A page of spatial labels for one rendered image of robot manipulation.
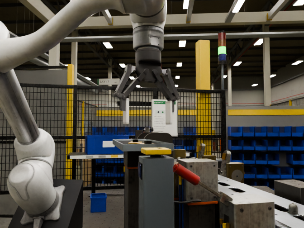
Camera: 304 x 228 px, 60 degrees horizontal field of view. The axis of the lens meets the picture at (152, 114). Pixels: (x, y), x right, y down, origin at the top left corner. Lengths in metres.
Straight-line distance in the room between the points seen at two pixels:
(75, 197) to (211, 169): 0.80
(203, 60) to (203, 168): 1.71
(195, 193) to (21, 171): 0.76
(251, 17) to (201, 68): 3.48
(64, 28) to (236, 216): 0.60
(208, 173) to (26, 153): 0.85
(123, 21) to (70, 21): 4.90
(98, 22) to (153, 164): 5.23
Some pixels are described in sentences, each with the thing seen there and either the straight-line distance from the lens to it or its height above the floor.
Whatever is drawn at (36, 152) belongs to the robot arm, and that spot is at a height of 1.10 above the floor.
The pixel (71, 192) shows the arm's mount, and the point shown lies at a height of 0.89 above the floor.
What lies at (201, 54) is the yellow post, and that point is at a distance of 2.42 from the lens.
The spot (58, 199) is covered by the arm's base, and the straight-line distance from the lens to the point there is 1.40.
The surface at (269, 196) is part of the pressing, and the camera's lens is 0.92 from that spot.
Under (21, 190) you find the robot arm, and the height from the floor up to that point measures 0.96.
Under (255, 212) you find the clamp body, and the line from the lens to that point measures 0.59.
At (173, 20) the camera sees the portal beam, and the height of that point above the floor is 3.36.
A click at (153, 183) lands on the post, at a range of 0.60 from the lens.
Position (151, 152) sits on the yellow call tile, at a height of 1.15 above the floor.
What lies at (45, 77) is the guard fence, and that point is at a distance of 3.53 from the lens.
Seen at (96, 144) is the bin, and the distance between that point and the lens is 1.91.
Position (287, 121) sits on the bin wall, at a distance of 3.71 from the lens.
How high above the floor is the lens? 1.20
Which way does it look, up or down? 3 degrees up
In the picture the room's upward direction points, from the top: straight up
